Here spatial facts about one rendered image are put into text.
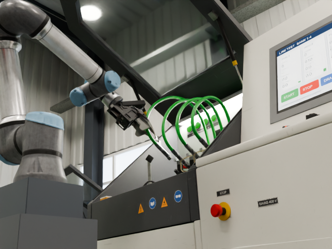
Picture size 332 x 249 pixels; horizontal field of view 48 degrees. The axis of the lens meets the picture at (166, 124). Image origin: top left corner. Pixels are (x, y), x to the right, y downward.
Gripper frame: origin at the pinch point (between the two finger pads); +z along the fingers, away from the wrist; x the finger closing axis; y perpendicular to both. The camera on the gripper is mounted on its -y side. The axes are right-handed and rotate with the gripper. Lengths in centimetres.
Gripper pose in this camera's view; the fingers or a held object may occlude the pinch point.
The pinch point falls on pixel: (151, 132)
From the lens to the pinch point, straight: 158.8
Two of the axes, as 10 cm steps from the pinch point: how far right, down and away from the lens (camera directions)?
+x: 4.2, -5.5, -7.2
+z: 7.3, 6.8, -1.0
